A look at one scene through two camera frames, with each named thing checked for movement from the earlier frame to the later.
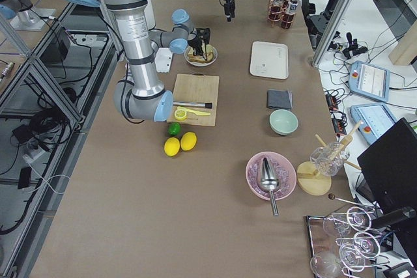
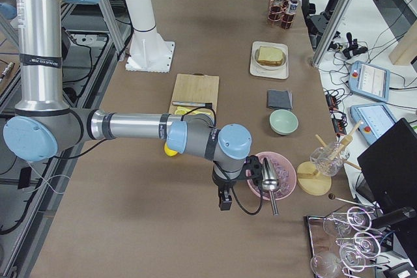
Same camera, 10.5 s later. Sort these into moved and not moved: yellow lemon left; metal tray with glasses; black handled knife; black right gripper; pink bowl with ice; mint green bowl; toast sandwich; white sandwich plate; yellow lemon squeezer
Moved: white sandwich plate; toast sandwich; black right gripper
Not moved: black handled knife; metal tray with glasses; pink bowl with ice; mint green bowl; yellow lemon squeezer; yellow lemon left
